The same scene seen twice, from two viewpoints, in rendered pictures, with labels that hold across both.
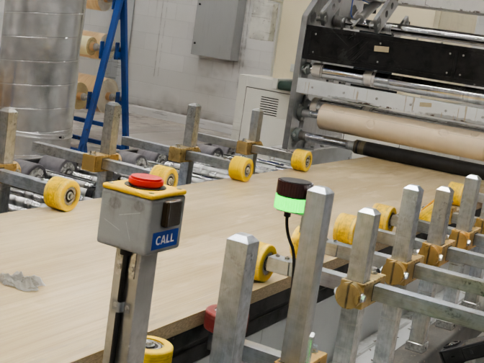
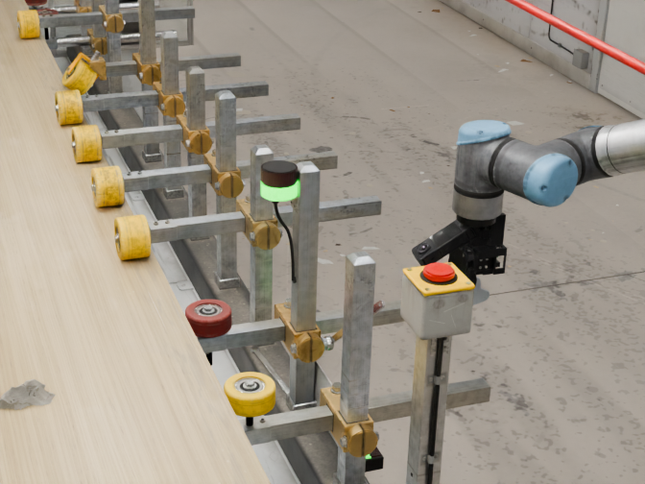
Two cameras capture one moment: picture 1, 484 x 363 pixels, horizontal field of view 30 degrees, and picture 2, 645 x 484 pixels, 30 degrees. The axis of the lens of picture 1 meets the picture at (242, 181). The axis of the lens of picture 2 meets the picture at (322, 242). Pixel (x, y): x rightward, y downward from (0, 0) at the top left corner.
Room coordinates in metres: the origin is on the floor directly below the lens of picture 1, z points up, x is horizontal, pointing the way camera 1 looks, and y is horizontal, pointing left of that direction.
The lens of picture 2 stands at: (0.22, 1.21, 1.92)
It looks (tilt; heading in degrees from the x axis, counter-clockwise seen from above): 26 degrees down; 312
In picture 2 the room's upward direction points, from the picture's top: 2 degrees clockwise
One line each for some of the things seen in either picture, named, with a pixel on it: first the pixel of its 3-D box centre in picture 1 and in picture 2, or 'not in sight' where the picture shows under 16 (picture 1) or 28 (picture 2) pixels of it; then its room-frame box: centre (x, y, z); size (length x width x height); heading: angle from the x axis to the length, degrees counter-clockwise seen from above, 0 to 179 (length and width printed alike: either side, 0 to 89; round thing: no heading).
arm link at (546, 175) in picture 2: not in sight; (537, 171); (1.22, -0.45, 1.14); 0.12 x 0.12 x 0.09; 85
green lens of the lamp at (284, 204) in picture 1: (292, 202); (278, 187); (1.48, -0.09, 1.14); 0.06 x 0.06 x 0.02
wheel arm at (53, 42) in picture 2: not in sight; (109, 39); (3.25, -1.12, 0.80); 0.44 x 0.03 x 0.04; 62
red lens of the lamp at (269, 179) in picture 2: (294, 187); (278, 173); (1.48, -0.09, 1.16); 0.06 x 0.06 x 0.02
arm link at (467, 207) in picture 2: not in sight; (476, 201); (1.34, -0.45, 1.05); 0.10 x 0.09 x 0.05; 152
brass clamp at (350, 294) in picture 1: (360, 289); (257, 223); (1.70, -0.26, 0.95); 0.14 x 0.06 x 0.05; 152
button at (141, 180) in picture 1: (145, 184); (439, 275); (1.01, 0.11, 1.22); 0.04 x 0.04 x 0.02
